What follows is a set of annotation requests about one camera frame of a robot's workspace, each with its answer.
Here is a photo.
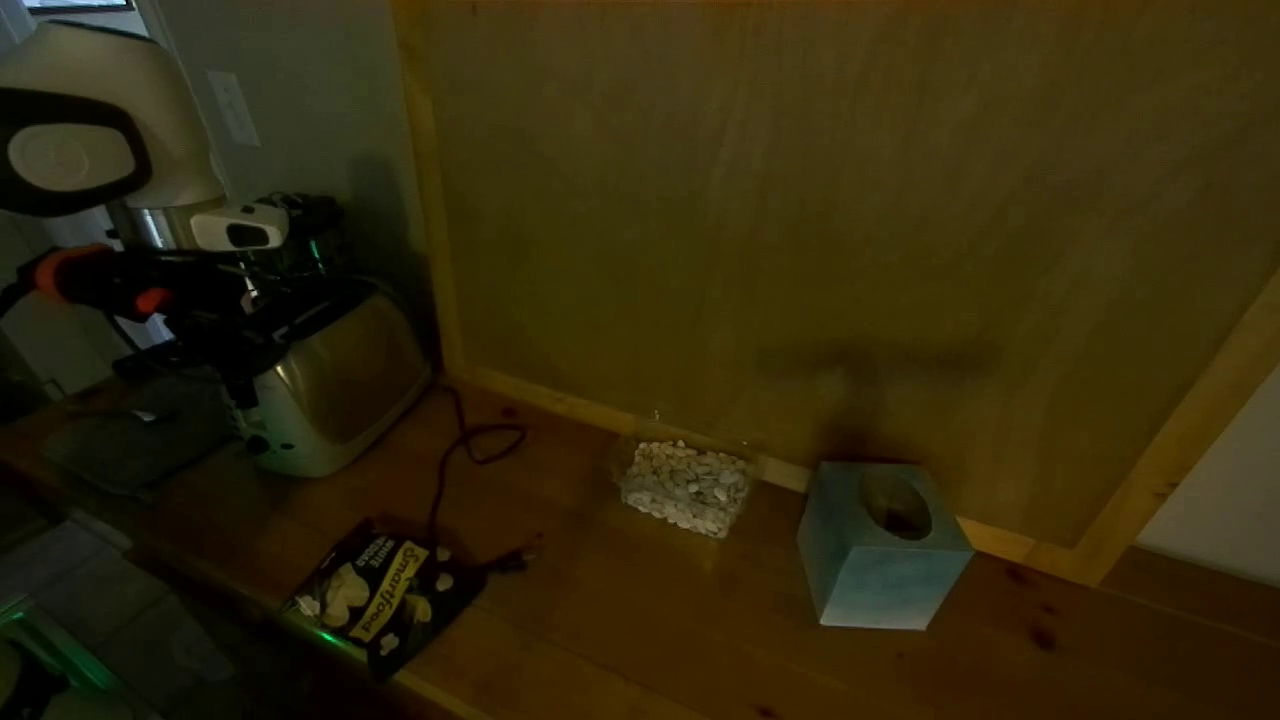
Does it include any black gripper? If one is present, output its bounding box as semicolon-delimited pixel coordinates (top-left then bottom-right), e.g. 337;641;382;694
112;236;359;419

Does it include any silver toaster with white end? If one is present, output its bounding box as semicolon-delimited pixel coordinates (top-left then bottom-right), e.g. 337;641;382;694
235;285;437;484

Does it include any black Smartfood popcorn bag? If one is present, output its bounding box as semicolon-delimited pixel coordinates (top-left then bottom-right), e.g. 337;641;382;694
287;513;491;679

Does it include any wooden back panel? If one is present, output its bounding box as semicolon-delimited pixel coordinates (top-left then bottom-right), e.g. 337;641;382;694
390;0;1280;591

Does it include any blue tissue box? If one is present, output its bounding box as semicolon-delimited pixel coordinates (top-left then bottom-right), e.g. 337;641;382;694
794;458;981;636

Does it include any orange and black cable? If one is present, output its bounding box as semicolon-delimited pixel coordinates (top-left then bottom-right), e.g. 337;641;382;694
0;240;175;320

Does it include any black power cord with plug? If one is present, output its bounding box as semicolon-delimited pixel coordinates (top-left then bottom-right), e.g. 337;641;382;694
418;375;542;579

